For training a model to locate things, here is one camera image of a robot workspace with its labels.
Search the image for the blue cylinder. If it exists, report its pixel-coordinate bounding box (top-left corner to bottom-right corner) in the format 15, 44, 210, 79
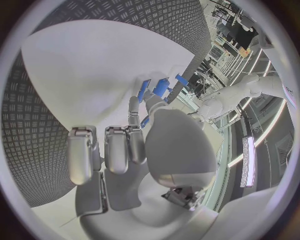
152, 78, 170, 97

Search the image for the glowing light bar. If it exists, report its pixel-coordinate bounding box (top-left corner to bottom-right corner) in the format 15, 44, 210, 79
239, 136, 256, 189

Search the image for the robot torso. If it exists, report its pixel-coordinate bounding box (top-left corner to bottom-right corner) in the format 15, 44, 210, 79
255, 24, 298, 111

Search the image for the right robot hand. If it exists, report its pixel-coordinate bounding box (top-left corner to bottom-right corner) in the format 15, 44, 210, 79
66, 89, 220, 240

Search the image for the blue flat block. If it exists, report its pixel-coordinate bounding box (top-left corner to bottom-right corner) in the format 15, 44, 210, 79
136, 79, 152, 104

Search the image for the black screen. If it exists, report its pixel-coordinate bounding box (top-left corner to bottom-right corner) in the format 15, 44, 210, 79
230, 23, 260, 50

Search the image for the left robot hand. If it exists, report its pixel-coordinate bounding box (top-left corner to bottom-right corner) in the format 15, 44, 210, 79
186, 111, 207, 131

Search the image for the white task board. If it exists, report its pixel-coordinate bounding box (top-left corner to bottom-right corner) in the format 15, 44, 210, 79
20, 19, 224, 172

